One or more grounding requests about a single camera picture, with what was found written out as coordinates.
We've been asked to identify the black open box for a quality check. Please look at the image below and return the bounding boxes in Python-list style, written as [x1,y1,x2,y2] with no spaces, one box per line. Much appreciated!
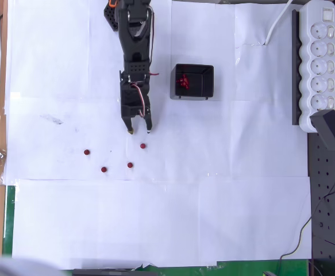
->
[170,63,215,101]

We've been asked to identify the white paper table cover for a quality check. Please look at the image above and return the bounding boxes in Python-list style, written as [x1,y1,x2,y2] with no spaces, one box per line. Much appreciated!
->
[2,0,313,270]

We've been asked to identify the flat black device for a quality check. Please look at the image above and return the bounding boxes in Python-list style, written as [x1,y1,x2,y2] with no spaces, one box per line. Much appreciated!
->
[72,268,158,276]

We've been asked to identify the green cutting mat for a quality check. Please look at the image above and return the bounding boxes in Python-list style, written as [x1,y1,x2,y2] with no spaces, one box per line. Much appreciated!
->
[2,185,311,276]

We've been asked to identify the white power strip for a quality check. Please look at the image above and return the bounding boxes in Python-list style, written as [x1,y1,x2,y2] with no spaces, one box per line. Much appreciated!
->
[298,0,335,133]

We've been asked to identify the black power adapter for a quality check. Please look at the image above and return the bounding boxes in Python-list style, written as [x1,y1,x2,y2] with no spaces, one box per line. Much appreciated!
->
[310,109,335,152]

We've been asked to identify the grey blurred object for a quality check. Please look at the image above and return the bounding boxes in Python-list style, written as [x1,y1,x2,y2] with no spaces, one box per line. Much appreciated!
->
[0,246,64,276]

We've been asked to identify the black pegboard panel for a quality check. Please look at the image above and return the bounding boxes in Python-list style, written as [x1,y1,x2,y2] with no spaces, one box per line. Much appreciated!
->
[307,0,335,261]

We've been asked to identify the red white servo wire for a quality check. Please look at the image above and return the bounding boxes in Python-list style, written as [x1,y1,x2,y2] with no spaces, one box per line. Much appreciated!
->
[130,82,147,118]

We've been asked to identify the white power cable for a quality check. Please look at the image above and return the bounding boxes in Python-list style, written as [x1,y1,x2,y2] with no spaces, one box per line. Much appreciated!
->
[263,0,294,46]

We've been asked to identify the thin black adapter cable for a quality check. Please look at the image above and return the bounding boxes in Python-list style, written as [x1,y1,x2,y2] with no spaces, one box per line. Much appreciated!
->
[276,149,335,276]

